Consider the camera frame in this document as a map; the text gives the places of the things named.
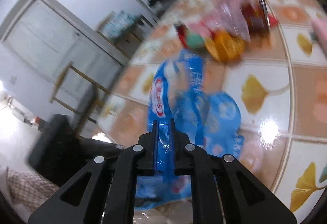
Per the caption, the clear pinkish plastic bag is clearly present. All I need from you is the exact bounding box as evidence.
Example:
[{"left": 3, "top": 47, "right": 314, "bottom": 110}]
[{"left": 197, "top": 0, "right": 254, "bottom": 42}]

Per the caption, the wooden frame chair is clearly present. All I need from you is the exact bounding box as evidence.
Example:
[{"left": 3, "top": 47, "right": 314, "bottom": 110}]
[{"left": 49, "top": 61, "right": 112, "bottom": 135}]

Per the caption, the floral tile-pattern tablecloth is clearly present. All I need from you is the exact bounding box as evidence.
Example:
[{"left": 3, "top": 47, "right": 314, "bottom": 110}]
[{"left": 97, "top": 0, "right": 326, "bottom": 222}]

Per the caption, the blue plastic snack bag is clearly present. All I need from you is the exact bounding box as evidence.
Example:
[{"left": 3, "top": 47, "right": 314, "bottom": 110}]
[{"left": 135, "top": 50, "right": 244, "bottom": 210}]

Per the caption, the red flat snack packet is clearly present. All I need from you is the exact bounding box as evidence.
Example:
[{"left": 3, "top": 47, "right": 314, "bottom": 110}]
[{"left": 268, "top": 14, "right": 279, "bottom": 28}]

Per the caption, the orange snack wrapper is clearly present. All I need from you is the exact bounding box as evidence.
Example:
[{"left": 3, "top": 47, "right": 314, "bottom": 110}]
[{"left": 205, "top": 30, "right": 247, "bottom": 63}]

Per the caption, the chair with patterned cushion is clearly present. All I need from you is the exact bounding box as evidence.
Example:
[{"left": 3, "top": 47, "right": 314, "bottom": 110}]
[{"left": 96, "top": 10, "right": 143, "bottom": 45}]

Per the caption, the black trash bin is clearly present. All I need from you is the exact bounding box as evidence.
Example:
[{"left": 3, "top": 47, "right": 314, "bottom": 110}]
[{"left": 27, "top": 114, "right": 124, "bottom": 187}]

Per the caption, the white panel door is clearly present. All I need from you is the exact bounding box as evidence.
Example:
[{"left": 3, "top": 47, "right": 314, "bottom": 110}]
[{"left": 0, "top": 0, "right": 129, "bottom": 102}]

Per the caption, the red cylindrical snack can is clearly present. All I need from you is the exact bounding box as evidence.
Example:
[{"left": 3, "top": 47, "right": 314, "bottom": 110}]
[{"left": 241, "top": 0, "right": 270, "bottom": 33}]

